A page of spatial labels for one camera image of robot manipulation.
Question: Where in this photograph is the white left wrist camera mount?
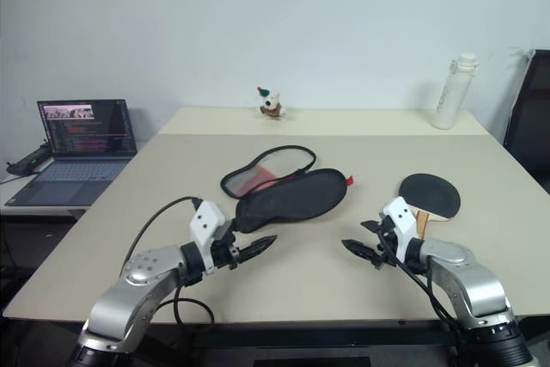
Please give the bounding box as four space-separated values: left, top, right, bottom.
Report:
189 200 225 274

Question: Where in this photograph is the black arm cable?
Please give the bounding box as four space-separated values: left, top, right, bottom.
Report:
121 196 215 326
379 229 463 336

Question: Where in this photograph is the open grey laptop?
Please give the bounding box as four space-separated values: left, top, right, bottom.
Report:
4 99 138 207

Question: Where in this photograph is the white water bottle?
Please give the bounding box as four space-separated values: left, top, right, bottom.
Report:
431 52 480 130

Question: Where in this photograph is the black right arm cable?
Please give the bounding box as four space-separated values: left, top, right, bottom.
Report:
379 229 463 336

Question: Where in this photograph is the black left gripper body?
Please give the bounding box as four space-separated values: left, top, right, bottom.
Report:
209 217 241 272

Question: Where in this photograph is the black zippered paddle case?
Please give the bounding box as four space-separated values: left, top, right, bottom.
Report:
219 145 356 234

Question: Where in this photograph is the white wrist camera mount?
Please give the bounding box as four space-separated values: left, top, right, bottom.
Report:
378 196 421 263
189 200 225 274

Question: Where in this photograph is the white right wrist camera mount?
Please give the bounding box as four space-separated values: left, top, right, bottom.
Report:
378 196 421 263

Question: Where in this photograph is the black handheld controller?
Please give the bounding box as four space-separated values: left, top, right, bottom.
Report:
5 142 55 179

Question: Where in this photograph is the small white plush toy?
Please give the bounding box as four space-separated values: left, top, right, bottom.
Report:
256 86 288 120

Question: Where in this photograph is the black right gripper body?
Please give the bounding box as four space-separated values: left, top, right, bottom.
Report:
372 215 400 272

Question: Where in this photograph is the table tennis paddle black rubber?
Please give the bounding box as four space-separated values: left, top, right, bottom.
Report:
398 173 462 240

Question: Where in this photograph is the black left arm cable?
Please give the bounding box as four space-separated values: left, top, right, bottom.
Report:
121 196 215 326

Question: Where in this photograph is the black office chair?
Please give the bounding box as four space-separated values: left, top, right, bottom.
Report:
502 48 550 194

